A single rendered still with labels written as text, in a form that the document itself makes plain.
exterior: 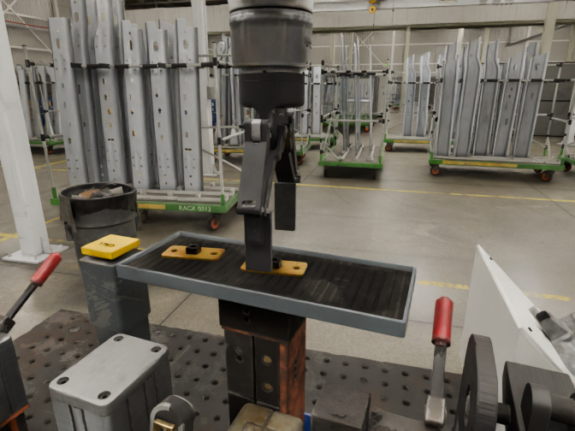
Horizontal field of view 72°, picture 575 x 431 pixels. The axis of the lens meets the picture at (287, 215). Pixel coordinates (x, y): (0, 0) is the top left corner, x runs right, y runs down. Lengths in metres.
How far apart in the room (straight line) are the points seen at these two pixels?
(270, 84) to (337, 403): 0.33
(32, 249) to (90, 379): 3.54
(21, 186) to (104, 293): 3.20
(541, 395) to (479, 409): 0.04
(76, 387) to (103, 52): 4.47
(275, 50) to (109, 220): 2.47
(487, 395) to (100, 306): 0.54
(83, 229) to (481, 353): 2.71
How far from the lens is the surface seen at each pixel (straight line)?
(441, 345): 0.48
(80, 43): 4.93
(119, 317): 0.67
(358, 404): 0.43
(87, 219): 2.84
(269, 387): 0.58
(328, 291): 0.47
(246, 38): 0.44
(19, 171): 3.81
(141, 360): 0.47
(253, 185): 0.40
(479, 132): 7.34
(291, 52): 0.44
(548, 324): 0.91
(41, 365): 1.27
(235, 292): 0.47
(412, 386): 1.08
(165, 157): 4.50
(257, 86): 0.44
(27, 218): 3.89
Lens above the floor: 1.39
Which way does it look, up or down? 18 degrees down
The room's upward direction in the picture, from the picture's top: straight up
